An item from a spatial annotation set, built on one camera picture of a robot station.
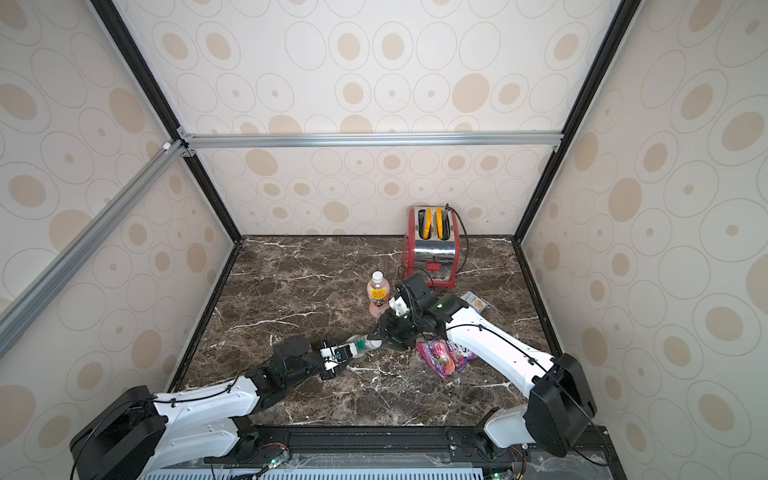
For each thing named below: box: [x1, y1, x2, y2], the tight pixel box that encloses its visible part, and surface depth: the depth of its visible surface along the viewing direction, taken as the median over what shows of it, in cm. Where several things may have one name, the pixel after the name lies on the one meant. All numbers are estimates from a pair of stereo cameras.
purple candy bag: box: [416, 338, 477, 380], surface depth 88 cm
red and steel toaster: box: [403, 205, 461, 289], surface depth 98 cm
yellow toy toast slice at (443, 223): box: [436, 207, 451, 240], surface depth 99 cm
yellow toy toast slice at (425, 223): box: [418, 208, 433, 240], surface depth 101 cm
